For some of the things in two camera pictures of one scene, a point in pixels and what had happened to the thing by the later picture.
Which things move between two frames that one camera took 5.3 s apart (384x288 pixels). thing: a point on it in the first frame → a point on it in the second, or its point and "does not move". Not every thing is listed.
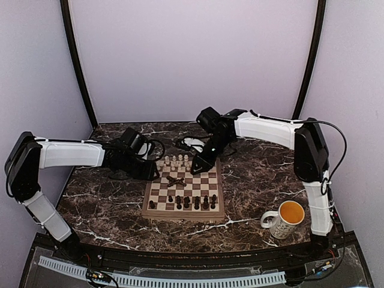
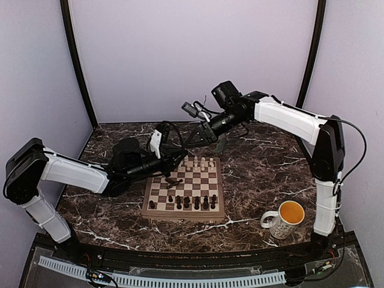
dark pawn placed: [178, 200] does not move
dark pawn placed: [186, 200] does not move
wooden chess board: [178, 195] does not move
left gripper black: [149, 173] → [168, 158]
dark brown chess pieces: [206, 205] does not move
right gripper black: [206, 163] → [207, 133]
